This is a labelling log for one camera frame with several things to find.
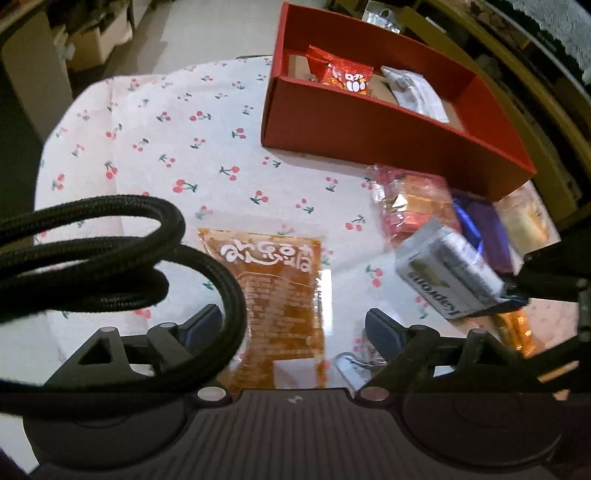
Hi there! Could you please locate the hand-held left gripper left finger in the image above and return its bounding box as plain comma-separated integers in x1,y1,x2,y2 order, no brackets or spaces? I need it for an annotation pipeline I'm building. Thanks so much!
44,304,232,406

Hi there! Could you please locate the red cardboard box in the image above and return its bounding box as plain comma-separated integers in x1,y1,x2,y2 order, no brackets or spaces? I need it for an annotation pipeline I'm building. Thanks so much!
260,2,539,201

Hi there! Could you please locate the white side cabinet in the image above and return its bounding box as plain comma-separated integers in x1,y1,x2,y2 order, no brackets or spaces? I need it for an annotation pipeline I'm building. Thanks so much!
2,11,75,141

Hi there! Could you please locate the purple snack packet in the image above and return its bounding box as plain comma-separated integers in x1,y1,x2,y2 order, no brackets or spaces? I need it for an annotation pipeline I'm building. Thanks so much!
450,189,515,278

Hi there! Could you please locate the wooden TV stand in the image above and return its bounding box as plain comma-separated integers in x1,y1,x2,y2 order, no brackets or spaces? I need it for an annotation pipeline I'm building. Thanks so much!
397,0,591,232

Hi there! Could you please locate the small silver packet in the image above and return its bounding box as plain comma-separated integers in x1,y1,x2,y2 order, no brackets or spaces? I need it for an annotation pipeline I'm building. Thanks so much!
335,352,386,377

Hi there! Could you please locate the white lace cloth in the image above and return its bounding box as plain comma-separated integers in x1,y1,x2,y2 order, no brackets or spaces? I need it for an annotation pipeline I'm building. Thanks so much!
505,0,591,84

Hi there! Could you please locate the pink transparent snack packet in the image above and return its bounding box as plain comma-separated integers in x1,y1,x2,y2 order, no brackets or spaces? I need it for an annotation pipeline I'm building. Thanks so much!
369,166,462,250

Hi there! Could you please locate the silver foil bag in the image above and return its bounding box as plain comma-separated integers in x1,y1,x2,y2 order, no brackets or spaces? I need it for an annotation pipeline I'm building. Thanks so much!
361,0,403,34

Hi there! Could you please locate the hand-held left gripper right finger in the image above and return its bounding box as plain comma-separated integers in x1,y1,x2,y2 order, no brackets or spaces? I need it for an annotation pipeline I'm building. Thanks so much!
355,308,555,403

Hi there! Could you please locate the cherry print tablecloth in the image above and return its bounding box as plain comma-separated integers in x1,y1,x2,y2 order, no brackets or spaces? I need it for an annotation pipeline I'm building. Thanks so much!
33,56,578,402

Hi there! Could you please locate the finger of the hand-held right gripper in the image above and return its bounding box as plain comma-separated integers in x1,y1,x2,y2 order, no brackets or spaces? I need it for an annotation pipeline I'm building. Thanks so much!
503,226,591,298
468,295,591,386

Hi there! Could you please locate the white grey snack packet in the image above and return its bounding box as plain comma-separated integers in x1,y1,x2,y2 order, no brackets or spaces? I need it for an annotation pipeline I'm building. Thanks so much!
394,218,506,320

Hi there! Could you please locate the red snack packet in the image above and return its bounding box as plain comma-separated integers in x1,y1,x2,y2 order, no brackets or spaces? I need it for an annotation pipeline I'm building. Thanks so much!
307,45,375,97

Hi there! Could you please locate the pale beige snack packet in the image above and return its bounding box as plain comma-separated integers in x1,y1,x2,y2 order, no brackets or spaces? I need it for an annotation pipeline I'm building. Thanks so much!
494,185,561,259

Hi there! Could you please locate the orange snack packet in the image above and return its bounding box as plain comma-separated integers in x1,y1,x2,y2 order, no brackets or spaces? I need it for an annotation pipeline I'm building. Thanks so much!
198,226,331,400

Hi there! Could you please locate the white cardboard box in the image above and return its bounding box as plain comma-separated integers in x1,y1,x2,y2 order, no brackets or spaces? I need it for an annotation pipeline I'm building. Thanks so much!
65,7,134,70

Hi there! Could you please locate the black braided cable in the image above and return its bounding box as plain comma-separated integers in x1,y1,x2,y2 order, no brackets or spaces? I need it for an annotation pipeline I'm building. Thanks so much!
0,196,247,414

